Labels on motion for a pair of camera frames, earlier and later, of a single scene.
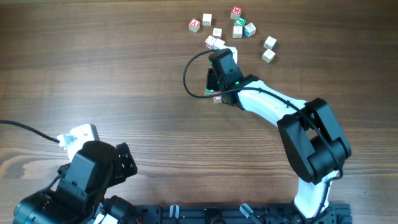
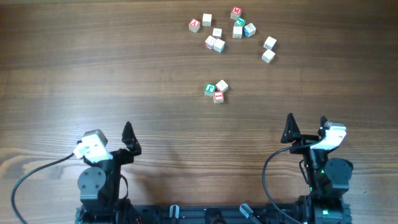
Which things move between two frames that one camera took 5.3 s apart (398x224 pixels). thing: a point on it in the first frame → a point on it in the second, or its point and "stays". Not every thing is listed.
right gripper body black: x=222 y=80 → x=307 y=139
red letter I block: x=217 y=98 stays
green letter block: x=209 y=92 stays
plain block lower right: x=268 y=56 stays
